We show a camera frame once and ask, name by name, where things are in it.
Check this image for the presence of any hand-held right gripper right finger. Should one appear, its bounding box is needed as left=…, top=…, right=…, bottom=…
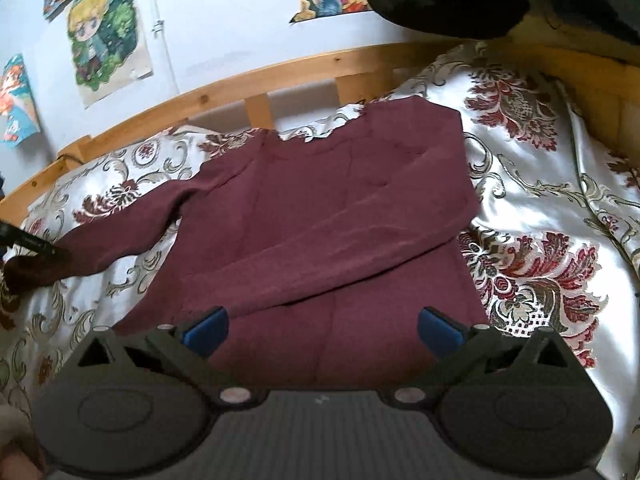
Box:
left=381, top=305, right=572, bottom=412

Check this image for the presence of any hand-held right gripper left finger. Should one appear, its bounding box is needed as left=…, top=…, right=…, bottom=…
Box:
left=75, top=305, right=267, bottom=412

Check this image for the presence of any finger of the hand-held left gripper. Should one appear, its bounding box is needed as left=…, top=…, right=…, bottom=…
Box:
left=0, top=222, right=72, bottom=262

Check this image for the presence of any maroon sweater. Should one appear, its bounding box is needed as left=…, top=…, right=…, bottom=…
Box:
left=4, top=96, right=493, bottom=391

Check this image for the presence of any floral satin blanket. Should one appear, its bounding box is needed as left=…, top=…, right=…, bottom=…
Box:
left=0, top=40, right=640, bottom=480

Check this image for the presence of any orange-haired figure wall poster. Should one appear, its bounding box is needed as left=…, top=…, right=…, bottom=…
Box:
left=0, top=52, right=42, bottom=147

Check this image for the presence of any blond cartoon figure wall poster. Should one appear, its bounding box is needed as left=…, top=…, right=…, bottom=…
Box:
left=66, top=0, right=154, bottom=109

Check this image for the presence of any white wall conduit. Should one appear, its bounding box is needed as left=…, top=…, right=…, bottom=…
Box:
left=145, top=0, right=182, bottom=98

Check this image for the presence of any wooden bed frame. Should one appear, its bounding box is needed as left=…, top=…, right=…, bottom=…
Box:
left=0, top=10, right=640, bottom=226

